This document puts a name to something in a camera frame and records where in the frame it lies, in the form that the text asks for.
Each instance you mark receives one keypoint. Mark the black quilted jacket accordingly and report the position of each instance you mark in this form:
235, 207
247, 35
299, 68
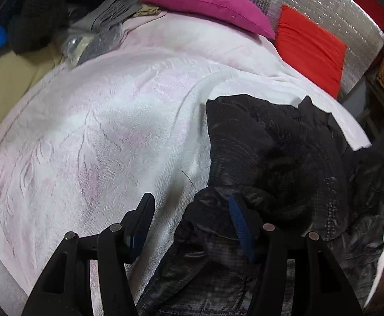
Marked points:
277, 158

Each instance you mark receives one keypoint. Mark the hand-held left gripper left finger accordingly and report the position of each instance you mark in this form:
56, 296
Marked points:
134, 237

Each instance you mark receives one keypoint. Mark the beige cloth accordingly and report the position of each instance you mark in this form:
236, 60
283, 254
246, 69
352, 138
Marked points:
149, 10

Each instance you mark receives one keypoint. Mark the pink white embossed blanket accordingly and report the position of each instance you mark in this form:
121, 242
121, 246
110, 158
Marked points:
112, 121

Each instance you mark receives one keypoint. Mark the grey cloth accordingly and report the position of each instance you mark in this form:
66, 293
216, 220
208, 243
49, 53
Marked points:
112, 10

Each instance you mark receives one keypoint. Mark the silver foil insulation mat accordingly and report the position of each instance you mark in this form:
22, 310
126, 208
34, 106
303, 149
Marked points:
327, 3

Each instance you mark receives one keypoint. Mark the beige sofa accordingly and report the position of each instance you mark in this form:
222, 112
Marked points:
4, 82

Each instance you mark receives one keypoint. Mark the black clothes pile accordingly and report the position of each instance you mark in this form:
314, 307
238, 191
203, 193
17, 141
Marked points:
33, 19

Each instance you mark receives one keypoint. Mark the magenta pillow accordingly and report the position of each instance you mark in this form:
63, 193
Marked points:
205, 0

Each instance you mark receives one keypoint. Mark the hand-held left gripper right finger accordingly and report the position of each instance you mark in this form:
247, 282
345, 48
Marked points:
242, 228

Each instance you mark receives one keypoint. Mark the red pillow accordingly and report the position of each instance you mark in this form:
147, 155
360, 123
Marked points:
307, 49

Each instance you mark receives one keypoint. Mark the clear plastic bag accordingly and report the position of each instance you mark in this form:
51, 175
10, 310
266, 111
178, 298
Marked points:
80, 44

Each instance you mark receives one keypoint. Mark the white paper sheet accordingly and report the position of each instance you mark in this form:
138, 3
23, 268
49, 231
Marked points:
381, 260

